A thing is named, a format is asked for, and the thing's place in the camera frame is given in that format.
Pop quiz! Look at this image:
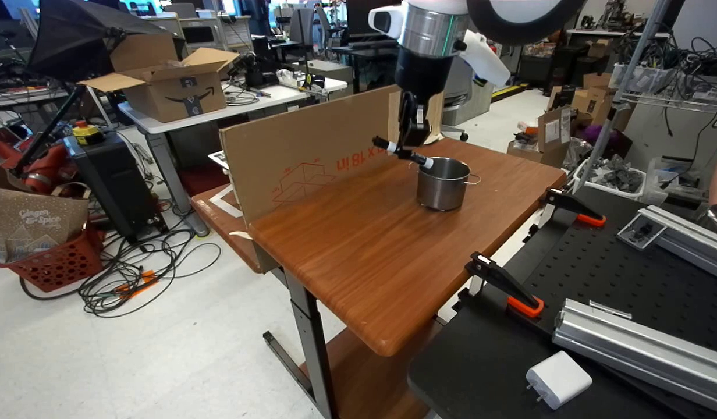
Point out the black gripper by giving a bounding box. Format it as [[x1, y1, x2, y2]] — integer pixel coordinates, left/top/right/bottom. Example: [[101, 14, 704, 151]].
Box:
[[393, 51, 455, 151]]

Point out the black marker white label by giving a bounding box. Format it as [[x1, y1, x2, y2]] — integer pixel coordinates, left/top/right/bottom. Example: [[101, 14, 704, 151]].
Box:
[[371, 136, 436, 172]]

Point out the silver metal pot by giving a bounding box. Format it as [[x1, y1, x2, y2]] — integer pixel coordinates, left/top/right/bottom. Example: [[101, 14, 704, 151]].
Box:
[[414, 153, 481, 214]]

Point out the pale corrugated cardboard panel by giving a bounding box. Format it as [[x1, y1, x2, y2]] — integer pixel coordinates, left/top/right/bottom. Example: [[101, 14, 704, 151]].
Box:
[[388, 85, 447, 149]]

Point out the grey office chair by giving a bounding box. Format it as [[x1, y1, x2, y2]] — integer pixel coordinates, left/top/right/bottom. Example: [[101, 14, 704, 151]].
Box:
[[443, 57, 493, 129]]

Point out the brown cardboard sheet red print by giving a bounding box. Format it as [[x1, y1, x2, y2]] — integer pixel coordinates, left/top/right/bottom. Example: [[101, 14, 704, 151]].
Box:
[[217, 85, 402, 227]]

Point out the white work table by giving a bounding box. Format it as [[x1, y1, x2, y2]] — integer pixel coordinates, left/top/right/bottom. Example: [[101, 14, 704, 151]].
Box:
[[115, 80, 330, 224]]

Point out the black clamp orange tip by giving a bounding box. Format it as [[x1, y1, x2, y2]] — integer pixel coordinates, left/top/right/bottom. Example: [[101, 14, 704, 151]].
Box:
[[464, 252, 547, 321], [544, 187, 611, 231]]

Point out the white plastic tray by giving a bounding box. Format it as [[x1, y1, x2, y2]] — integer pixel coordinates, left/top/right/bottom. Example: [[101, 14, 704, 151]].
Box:
[[570, 158, 648, 202]]

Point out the slanted aluminium pole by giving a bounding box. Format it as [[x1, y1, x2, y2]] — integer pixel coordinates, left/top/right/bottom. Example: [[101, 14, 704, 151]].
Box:
[[570, 0, 676, 196]]

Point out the low wooden side table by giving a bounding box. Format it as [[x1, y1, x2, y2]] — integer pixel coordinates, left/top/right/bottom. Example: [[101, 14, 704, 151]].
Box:
[[188, 184, 271, 274]]

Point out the black perforated breadboard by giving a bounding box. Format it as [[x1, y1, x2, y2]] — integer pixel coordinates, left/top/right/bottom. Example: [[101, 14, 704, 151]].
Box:
[[408, 184, 717, 419]]

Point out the open cardboard shipping box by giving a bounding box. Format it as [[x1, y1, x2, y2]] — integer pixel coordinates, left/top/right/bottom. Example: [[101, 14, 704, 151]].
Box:
[[76, 33, 243, 123]]

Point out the white power adapter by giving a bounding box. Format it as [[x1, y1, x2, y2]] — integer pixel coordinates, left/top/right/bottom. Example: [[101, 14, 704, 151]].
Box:
[[523, 349, 597, 412]]

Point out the orange power plug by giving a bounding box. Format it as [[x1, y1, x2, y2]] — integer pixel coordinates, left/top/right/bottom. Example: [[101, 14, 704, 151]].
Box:
[[112, 265, 161, 302]]

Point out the yellow red emergency stop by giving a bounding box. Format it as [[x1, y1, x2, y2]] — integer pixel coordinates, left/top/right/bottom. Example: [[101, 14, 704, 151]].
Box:
[[68, 120, 107, 149]]

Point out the black photo softbox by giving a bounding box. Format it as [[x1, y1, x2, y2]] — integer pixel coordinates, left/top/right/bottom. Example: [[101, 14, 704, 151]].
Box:
[[25, 0, 170, 85]]

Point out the red machine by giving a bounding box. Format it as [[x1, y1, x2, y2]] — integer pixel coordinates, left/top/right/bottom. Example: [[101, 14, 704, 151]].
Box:
[[0, 129, 73, 196]]

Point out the red plastic basket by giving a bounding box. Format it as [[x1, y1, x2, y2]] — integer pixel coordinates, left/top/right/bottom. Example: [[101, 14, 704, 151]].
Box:
[[0, 227, 107, 295]]

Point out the brown paper bag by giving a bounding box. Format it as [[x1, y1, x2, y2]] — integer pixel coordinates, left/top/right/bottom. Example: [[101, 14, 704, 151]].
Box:
[[0, 184, 90, 265]]

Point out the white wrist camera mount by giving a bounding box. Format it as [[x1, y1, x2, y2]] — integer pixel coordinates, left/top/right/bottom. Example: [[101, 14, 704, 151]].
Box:
[[459, 30, 512, 92]]

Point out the aluminium extrusion rail with bracket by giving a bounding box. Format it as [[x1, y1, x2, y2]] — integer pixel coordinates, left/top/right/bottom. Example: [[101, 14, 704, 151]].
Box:
[[614, 202, 717, 284]]

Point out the black floor cable bundle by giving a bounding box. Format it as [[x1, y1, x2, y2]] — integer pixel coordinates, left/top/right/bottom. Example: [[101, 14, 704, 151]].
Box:
[[16, 220, 227, 321]]

